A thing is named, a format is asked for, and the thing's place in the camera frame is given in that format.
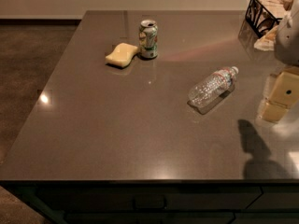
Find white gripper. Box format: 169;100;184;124
261;0;299;123

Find clear plastic water bottle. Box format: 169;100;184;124
188;66;239;108

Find green soda can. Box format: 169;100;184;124
139;20;158;59

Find yellow sponge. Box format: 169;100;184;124
106;43;138;68

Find dark cabinet drawers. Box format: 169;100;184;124
5;183;299;224

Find black wire napkin basket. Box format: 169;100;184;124
245;0;293;37

